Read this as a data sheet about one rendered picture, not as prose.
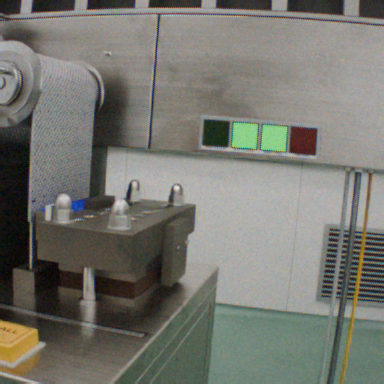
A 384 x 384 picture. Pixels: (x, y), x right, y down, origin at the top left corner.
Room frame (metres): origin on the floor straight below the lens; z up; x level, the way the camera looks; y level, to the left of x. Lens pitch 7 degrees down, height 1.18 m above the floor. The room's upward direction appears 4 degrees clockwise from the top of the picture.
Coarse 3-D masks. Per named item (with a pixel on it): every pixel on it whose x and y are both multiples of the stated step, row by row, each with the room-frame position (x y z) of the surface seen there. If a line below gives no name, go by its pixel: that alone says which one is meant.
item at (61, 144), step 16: (48, 112) 0.88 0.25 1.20; (32, 128) 0.84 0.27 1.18; (48, 128) 0.89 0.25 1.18; (64, 128) 0.95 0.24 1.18; (80, 128) 1.01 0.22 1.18; (32, 144) 0.84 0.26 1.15; (48, 144) 0.89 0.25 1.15; (64, 144) 0.95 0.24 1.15; (80, 144) 1.02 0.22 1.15; (32, 160) 0.84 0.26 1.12; (48, 160) 0.89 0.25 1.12; (64, 160) 0.95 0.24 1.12; (80, 160) 1.02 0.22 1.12; (32, 176) 0.84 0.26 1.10; (48, 176) 0.90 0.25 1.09; (64, 176) 0.96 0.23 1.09; (80, 176) 1.02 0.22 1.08; (32, 192) 0.84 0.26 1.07; (48, 192) 0.90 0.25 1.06; (64, 192) 0.96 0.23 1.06; (80, 192) 1.03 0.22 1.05; (32, 208) 0.85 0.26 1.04
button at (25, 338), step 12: (0, 324) 0.61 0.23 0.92; (12, 324) 0.62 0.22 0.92; (0, 336) 0.57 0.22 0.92; (12, 336) 0.58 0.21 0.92; (24, 336) 0.59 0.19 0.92; (36, 336) 0.61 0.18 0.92; (0, 348) 0.55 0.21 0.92; (12, 348) 0.55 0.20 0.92; (24, 348) 0.58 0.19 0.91; (12, 360) 0.55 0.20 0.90
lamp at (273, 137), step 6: (264, 126) 1.07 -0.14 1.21; (270, 126) 1.07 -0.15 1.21; (276, 126) 1.06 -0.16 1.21; (282, 126) 1.06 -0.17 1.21; (264, 132) 1.07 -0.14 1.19; (270, 132) 1.07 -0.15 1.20; (276, 132) 1.06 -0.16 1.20; (282, 132) 1.06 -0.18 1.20; (264, 138) 1.07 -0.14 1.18; (270, 138) 1.07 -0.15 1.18; (276, 138) 1.06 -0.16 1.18; (282, 138) 1.06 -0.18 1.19; (264, 144) 1.07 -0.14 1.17; (270, 144) 1.07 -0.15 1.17; (276, 144) 1.06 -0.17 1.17; (282, 144) 1.06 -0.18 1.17; (282, 150) 1.06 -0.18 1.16
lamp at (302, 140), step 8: (296, 128) 1.06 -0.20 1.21; (296, 136) 1.05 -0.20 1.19; (304, 136) 1.05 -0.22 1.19; (312, 136) 1.05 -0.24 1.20; (296, 144) 1.05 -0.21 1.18; (304, 144) 1.05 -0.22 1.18; (312, 144) 1.05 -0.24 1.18; (296, 152) 1.05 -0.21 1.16; (304, 152) 1.05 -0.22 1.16; (312, 152) 1.05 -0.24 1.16
